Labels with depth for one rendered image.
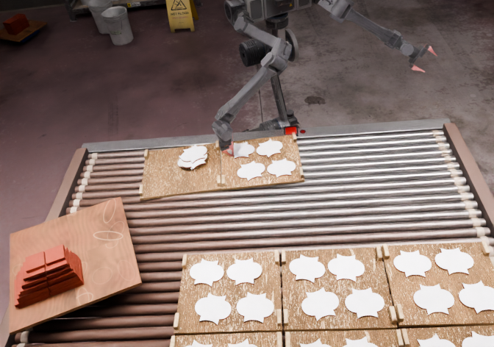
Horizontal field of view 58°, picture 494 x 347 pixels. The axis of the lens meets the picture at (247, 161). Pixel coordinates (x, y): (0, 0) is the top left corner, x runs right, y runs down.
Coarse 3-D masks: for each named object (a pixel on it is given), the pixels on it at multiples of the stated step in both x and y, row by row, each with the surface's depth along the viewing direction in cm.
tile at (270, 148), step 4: (268, 140) 241; (260, 144) 239; (264, 144) 239; (268, 144) 239; (272, 144) 238; (276, 144) 238; (280, 144) 238; (260, 148) 237; (264, 148) 237; (268, 148) 236; (272, 148) 236; (276, 148) 236; (280, 148) 235; (260, 152) 235; (264, 152) 234; (268, 152) 234; (272, 152) 234; (276, 152) 233; (280, 152) 233; (268, 156) 232
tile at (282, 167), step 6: (276, 162) 228; (282, 162) 227; (288, 162) 227; (270, 168) 225; (276, 168) 225; (282, 168) 224; (288, 168) 224; (294, 168) 223; (276, 174) 222; (282, 174) 221; (288, 174) 221
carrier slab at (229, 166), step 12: (252, 144) 241; (288, 144) 238; (228, 156) 236; (252, 156) 234; (264, 156) 233; (276, 156) 233; (288, 156) 232; (228, 168) 229; (228, 180) 223; (240, 180) 222; (252, 180) 222; (264, 180) 221; (276, 180) 220; (288, 180) 219; (300, 180) 218
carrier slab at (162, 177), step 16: (208, 144) 245; (160, 160) 239; (176, 160) 238; (208, 160) 235; (144, 176) 232; (160, 176) 230; (176, 176) 229; (192, 176) 228; (208, 176) 227; (144, 192) 223; (160, 192) 222; (176, 192) 221; (192, 192) 220
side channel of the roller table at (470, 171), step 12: (444, 132) 235; (456, 132) 229; (456, 144) 223; (456, 156) 221; (468, 156) 216; (468, 168) 211; (468, 180) 208; (480, 180) 205; (480, 192) 200; (480, 204) 197; (492, 204) 194; (492, 216) 190; (492, 228) 187
